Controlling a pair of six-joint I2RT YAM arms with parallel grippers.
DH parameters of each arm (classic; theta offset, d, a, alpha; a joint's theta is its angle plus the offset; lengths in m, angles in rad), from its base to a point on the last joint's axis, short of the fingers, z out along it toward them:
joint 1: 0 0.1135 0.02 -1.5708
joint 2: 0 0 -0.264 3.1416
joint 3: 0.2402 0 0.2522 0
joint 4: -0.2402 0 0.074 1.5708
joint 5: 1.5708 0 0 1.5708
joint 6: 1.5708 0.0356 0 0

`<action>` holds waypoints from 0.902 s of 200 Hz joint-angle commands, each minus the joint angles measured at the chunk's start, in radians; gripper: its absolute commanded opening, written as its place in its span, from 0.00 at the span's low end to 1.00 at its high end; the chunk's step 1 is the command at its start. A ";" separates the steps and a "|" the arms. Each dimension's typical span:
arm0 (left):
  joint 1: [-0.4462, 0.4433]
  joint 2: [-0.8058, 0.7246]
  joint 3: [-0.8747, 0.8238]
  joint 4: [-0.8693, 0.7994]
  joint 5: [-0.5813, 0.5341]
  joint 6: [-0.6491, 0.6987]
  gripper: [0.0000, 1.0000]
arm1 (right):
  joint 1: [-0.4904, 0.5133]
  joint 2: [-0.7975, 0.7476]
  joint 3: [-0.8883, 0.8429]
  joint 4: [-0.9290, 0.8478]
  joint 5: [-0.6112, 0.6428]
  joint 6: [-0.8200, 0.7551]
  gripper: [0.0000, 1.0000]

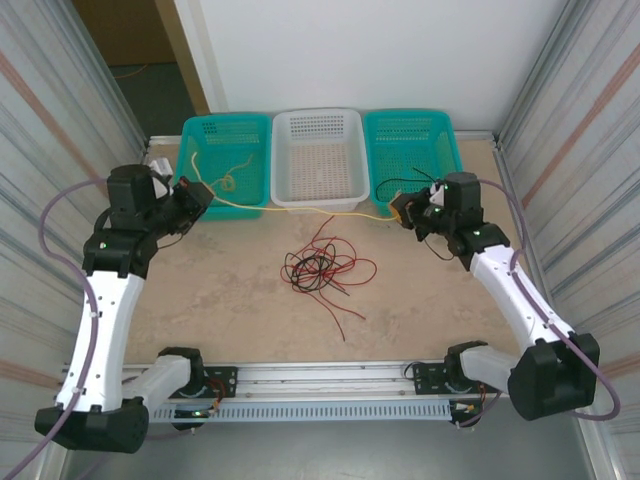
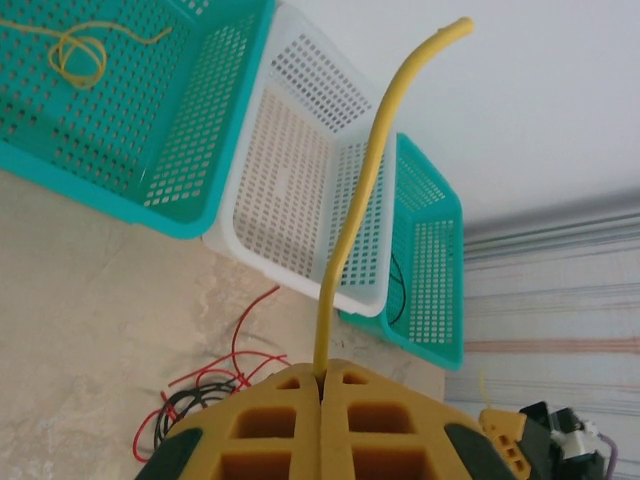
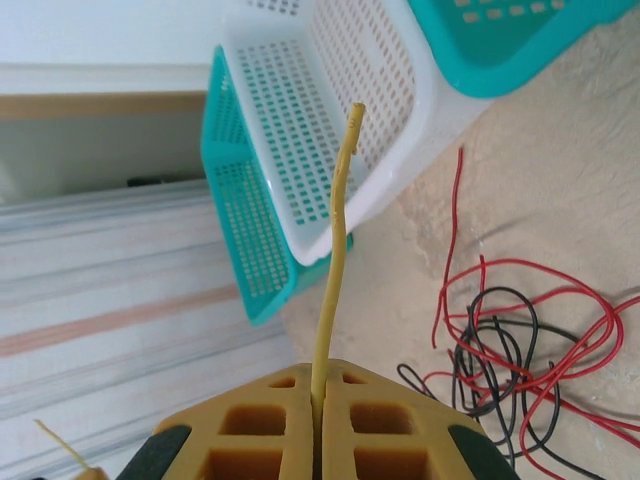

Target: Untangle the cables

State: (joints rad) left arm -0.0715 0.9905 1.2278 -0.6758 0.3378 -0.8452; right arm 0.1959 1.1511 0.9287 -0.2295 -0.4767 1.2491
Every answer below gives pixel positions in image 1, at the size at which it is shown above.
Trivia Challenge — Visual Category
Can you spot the teal plastic basket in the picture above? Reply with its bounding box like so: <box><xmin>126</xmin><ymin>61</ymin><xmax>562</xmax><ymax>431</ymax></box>
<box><xmin>362</xmin><ymin>108</ymin><xmax>464</xmax><ymax>219</ymax></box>
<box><xmin>179</xmin><ymin>113</ymin><xmax>274</xmax><ymax>222</ymax></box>

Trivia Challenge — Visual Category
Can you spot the thin black left wrist cable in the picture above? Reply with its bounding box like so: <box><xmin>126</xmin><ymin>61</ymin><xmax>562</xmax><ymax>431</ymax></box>
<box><xmin>95</xmin><ymin>205</ymin><xmax>191</xmax><ymax>250</ymax></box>

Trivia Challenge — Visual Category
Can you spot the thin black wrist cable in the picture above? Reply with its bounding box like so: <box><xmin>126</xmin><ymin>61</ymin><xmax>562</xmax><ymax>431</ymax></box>
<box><xmin>95</xmin><ymin>205</ymin><xmax>191</xmax><ymax>250</ymax></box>
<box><xmin>417</xmin><ymin>227</ymin><xmax>459</xmax><ymax>262</ymax></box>

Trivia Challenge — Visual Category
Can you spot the right base wiring bundle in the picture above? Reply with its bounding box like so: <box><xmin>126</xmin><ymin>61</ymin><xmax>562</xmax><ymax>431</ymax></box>
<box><xmin>451</xmin><ymin>382</ymin><xmax>499</xmax><ymax>430</ymax></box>

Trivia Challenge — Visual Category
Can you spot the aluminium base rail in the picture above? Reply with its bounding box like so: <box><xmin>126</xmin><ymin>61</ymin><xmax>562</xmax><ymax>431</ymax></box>
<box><xmin>59</xmin><ymin>360</ymin><xmax>506</xmax><ymax>402</ymax></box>

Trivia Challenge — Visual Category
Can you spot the grey slotted cable duct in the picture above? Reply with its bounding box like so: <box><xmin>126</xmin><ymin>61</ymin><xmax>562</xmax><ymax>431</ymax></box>
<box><xmin>148</xmin><ymin>401</ymin><xmax>454</xmax><ymax>425</ymax></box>

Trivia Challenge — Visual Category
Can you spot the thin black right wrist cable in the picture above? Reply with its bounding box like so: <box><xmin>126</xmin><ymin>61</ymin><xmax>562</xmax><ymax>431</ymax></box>
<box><xmin>417</xmin><ymin>227</ymin><xmax>459</xmax><ymax>262</ymax></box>

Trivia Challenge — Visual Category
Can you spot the yellow cable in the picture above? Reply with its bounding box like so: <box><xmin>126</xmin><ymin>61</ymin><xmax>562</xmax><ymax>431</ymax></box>
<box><xmin>191</xmin><ymin>151</ymin><xmax>396</xmax><ymax>221</ymax></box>

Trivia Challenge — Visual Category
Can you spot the left base wiring bundle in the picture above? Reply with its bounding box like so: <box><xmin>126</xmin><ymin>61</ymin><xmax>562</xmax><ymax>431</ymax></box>
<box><xmin>202</xmin><ymin>378</ymin><xmax>229</xmax><ymax>416</ymax></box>

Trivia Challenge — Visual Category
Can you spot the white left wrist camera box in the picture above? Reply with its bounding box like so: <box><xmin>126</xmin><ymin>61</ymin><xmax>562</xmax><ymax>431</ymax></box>
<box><xmin>148</xmin><ymin>156</ymin><xmax>177</xmax><ymax>201</ymax></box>

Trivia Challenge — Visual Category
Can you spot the white plastic basket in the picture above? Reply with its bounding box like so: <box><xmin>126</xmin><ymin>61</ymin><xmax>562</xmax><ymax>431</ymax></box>
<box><xmin>269</xmin><ymin>107</ymin><xmax>371</xmax><ymax>211</ymax></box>

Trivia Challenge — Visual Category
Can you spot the orange floor cable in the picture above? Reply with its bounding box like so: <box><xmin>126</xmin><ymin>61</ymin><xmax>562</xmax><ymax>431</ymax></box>
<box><xmin>110</xmin><ymin>63</ymin><xmax>147</xmax><ymax>81</ymax></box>

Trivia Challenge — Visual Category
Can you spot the base wiring bundle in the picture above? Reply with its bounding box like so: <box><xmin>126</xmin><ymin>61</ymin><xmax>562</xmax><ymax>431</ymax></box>
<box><xmin>202</xmin><ymin>378</ymin><xmax>229</xmax><ymax>416</ymax></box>
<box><xmin>451</xmin><ymin>382</ymin><xmax>499</xmax><ymax>430</ymax></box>

